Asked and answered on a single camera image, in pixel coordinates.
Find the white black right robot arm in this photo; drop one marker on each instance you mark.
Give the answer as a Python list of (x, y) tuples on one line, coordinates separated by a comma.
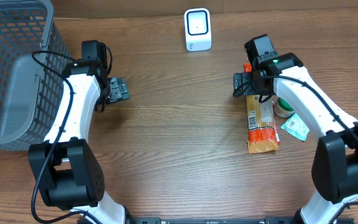
[(335, 166)]

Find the green lid round can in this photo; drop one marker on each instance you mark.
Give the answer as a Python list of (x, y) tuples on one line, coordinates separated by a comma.
[(283, 109)]

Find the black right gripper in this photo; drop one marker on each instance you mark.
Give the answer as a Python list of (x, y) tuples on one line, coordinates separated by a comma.
[(240, 83)]

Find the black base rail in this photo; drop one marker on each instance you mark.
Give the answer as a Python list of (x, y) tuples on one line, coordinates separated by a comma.
[(266, 220)]

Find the long orange cracker pack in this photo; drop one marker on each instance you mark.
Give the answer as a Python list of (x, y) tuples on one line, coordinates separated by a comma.
[(263, 136)]

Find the grey plastic mesh basket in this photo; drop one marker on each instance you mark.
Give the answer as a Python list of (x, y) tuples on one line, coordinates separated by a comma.
[(29, 94)]

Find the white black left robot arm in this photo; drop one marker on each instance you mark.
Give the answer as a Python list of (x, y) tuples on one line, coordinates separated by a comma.
[(68, 175)]

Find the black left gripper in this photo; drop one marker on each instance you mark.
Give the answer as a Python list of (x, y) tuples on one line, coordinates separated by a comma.
[(118, 90)]

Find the teal snack packet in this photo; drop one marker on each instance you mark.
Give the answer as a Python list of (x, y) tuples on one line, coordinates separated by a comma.
[(295, 126)]

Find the white barcode scanner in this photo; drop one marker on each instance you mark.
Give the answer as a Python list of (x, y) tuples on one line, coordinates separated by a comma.
[(198, 36)]

